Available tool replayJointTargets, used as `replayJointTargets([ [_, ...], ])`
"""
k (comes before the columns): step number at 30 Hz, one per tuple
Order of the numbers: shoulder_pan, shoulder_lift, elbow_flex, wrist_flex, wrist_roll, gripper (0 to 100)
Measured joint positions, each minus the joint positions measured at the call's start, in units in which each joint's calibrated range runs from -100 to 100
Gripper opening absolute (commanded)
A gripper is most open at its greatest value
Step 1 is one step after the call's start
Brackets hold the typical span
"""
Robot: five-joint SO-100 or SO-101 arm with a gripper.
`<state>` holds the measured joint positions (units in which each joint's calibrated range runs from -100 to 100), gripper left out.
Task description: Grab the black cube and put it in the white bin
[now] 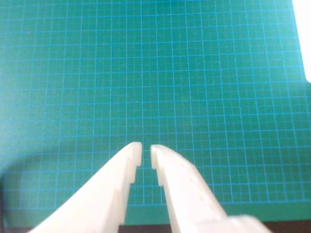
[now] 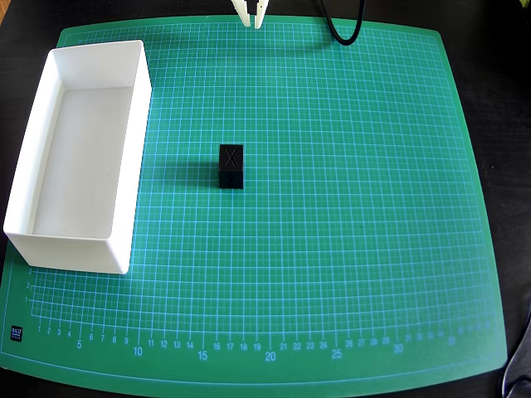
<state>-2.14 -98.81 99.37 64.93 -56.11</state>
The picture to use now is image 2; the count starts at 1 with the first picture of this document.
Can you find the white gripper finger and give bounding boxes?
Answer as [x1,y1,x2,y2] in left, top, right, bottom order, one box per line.
[253,0,275,30]
[231,0,253,28]

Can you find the black cube with letters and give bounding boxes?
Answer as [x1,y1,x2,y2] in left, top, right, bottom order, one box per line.
[217,143,245,190]

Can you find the white rectangular plastic bin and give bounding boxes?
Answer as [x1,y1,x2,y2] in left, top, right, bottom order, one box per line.
[2,39,153,275]

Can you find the green cutting mat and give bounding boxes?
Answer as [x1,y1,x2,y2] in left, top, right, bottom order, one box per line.
[0,14,509,389]

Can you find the black camera cable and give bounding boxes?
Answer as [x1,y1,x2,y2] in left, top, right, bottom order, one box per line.
[319,0,367,46]

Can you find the dark grey cord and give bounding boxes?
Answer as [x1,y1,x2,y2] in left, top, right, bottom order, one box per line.
[499,289,531,398]

